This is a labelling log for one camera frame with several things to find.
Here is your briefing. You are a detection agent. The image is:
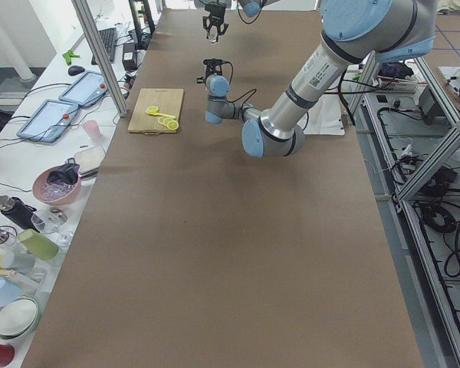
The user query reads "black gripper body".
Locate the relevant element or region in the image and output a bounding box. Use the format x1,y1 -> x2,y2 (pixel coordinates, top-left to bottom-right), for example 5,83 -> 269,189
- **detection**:
202,2 -> 228,32
202,58 -> 224,77

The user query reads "small clear glass cup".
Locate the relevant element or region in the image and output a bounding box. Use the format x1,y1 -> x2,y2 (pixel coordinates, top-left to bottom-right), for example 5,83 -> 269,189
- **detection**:
208,33 -> 219,44

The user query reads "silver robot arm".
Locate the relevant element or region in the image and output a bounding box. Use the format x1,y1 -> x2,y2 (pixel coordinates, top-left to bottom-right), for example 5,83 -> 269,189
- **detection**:
200,1 -> 274,44
200,1 -> 438,157

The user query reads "pink plastic cup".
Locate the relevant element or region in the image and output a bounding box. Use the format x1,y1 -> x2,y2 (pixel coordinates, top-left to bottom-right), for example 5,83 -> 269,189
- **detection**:
82,120 -> 103,142

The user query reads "green tall cup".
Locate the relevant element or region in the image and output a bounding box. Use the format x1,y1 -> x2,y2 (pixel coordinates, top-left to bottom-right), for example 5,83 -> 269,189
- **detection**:
18,228 -> 59,261

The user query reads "light blue cup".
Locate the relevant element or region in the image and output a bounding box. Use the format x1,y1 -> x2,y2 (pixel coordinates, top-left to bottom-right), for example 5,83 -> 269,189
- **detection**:
0,278 -> 22,307

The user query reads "bamboo cutting board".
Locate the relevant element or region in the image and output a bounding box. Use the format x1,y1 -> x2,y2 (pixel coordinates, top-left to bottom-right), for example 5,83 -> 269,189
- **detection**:
127,88 -> 184,135

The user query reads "lemon slice at board corner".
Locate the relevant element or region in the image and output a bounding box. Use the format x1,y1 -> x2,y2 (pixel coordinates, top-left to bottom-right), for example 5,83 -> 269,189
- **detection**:
166,120 -> 179,131

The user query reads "black keyboard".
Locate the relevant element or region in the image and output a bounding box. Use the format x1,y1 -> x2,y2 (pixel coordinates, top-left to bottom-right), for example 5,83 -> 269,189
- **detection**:
98,28 -> 117,63

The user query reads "far blue teach pendant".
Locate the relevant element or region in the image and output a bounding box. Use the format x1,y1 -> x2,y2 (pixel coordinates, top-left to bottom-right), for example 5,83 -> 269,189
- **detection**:
58,71 -> 107,107

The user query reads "blue teach pendant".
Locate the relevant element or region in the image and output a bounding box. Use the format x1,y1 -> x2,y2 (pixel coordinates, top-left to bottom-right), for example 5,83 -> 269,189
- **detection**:
58,71 -> 107,107
16,99 -> 79,143

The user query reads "black computer mouse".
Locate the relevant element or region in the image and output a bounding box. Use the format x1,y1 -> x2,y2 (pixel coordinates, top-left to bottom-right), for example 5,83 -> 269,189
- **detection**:
67,65 -> 85,77

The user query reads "white rectangular box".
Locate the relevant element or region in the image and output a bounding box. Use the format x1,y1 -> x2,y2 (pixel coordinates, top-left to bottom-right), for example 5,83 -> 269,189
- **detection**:
74,146 -> 106,178

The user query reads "near blue teach pendant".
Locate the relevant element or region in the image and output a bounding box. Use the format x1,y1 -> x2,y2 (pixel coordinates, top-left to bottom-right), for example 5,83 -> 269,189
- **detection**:
16,99 -> 79,143

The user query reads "dark cloth in bowl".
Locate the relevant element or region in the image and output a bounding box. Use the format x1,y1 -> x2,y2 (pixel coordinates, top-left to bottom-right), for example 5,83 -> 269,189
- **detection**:
47,163 -> 80,185

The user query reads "pink bowl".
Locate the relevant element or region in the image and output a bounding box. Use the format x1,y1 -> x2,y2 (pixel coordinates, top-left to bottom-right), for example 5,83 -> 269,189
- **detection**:
32,166 -> 81,206

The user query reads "clear wine glass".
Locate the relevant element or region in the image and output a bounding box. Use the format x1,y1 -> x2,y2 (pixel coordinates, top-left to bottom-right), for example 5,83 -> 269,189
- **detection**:
31,208 -> 68,234

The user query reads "black thermos bottle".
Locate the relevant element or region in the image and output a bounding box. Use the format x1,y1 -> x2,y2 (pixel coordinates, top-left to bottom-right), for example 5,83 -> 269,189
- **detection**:
0,195 -> 39,232

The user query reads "grey green bowl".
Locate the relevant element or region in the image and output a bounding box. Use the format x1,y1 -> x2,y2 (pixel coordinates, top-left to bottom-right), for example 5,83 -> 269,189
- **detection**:
0,297 -> 41,340

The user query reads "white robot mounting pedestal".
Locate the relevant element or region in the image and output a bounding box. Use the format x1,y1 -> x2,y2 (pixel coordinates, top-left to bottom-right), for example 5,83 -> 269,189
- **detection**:
298,94 -> 345,136

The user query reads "aluminium frame post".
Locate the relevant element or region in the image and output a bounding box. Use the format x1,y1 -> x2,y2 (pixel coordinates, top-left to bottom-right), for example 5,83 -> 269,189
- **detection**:
71,0 -> 127,117

